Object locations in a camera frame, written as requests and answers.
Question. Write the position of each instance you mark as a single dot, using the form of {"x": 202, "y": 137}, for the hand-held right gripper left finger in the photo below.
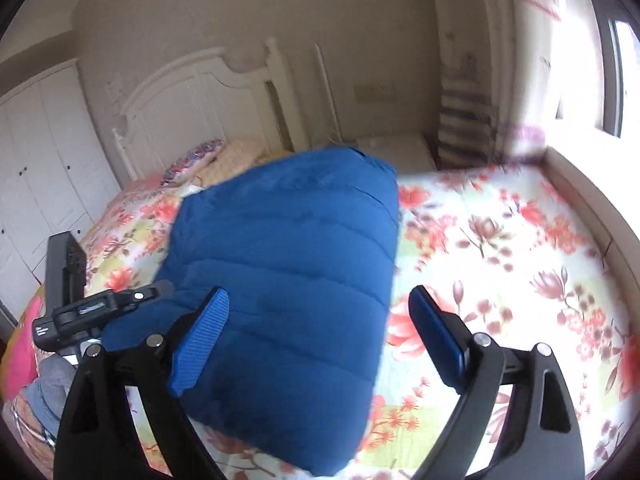
{"x": 200, "y": 340}

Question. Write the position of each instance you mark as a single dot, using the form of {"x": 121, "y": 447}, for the dark framed window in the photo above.
{"x": 612, "y": 85}

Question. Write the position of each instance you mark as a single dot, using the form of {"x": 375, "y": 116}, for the white wardrobe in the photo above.
{"x": 40, "y": 160}

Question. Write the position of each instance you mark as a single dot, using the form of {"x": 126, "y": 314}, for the peach pillow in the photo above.
{"x": 240, "y": 152}

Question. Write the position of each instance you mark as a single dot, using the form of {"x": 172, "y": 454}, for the pink cloth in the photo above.
{"x": 22, "y": 360}

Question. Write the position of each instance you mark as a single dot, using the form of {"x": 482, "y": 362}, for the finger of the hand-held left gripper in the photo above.
{"x": 145, "y": 292}

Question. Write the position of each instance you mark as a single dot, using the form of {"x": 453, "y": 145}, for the floral quilt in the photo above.
{"x": 500, "y": 260}

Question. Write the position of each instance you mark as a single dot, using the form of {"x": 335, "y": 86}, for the blue puffer jacket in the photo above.
{"x": 290, "y": 260}

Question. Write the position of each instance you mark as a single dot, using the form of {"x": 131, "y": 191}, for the patterned round cushion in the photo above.
{"x": 197, "y": 155}

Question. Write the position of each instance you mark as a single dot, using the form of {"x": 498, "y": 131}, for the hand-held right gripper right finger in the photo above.
{"x": 445, "y": 340}

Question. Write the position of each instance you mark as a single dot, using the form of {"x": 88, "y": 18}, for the window sill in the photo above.
{"x": 590, "y": 185}

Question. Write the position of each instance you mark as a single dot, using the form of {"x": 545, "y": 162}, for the person's left forearm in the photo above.
{"x": 47, "y": 390}

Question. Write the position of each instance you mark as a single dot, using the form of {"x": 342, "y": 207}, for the printed striped curtain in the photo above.
{"x": 475, "y": 110}

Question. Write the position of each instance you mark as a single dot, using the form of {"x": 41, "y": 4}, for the white wooden headboard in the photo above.
{"x": 175, "y": 105}

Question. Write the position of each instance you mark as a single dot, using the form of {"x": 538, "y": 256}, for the white nightstand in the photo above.
{"x": 400, "y": 152}

